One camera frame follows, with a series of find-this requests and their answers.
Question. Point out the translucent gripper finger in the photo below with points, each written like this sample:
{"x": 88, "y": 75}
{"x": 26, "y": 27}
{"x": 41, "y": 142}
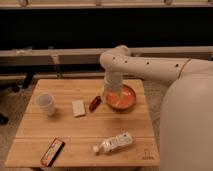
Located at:
{"x": 104, "y": 95}
{"x": 120, "y": 98}

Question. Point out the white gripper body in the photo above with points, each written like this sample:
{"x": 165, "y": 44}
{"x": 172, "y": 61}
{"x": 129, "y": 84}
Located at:
{"x": 113, "y": 81}

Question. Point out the white sponge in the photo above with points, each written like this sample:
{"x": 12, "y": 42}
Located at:
{"x": 78, "y": 108}

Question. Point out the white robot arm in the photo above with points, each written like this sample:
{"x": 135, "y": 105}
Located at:
{"x": 186, "y": 122}

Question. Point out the orange ceramic bowl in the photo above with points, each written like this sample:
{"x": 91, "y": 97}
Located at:
{"x": 128, "y": 101}

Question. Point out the red brown snack bar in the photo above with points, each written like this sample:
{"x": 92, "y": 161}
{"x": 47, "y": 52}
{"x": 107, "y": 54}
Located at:
{"x": 95, "y": 103}

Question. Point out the wooden table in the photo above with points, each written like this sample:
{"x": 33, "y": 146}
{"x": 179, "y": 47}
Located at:
{"x": 37, "y": 130}

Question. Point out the black orange rectangular box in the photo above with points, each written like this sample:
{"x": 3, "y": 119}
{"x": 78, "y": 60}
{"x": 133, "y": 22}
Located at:
{"x": 51, "y": 154}

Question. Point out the grey metal rail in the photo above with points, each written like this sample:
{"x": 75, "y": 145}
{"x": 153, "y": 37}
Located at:
{"x": 91, "y": 56}

